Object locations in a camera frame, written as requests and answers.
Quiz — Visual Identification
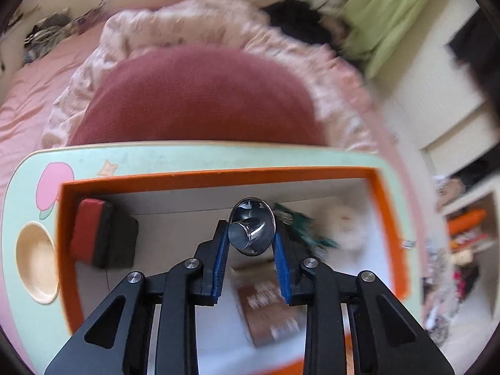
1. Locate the dark striped clothing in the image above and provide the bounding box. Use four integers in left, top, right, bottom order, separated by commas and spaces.
23, 13, 73, 61

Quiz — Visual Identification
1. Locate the dark green toy car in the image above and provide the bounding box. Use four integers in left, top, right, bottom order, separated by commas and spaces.
273, 202, 338, 258

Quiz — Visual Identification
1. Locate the black clothes pile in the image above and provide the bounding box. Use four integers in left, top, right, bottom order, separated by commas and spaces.
266, 0, 352, 48

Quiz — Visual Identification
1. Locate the black hanging garment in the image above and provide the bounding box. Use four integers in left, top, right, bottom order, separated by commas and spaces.
447, 8, 500, 104

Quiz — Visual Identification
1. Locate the dark block with red top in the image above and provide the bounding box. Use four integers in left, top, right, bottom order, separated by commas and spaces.
69, 198, 139, 269

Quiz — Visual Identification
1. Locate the white fur scrunchie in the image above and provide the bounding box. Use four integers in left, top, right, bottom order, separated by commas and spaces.
312, 199, 370, 258

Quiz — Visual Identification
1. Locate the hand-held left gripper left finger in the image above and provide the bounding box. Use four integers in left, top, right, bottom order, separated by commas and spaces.
44, 220, 231, 375

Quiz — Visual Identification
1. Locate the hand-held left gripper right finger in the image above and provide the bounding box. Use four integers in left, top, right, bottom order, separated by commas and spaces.
272, 231, 456, 375

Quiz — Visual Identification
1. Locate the shiny metal funnel cup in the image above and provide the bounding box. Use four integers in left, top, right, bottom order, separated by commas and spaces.
227, 196, 277, 256

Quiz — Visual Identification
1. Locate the brown card box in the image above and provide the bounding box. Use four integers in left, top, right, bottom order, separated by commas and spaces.
230, 267, 307, 348

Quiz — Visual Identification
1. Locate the orange cardboard box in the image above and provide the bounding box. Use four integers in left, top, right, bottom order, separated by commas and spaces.
57, 167, 411, 375

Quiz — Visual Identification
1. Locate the green cartoon desktop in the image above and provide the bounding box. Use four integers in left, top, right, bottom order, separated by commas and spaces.
0, 142, 424, 364

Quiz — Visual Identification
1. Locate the light green curtain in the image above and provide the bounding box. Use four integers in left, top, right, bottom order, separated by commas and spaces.
344, 0, 448, 79

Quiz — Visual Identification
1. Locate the maroon cushion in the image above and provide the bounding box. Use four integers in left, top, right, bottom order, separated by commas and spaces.
68, 45, 329, 147

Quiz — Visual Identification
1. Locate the white cluttered shelf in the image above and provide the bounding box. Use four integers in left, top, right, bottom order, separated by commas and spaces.
427, 172, 500, 344

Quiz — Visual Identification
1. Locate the pink white printed blanket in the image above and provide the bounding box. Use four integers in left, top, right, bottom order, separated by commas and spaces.
41, 0, 381, 153

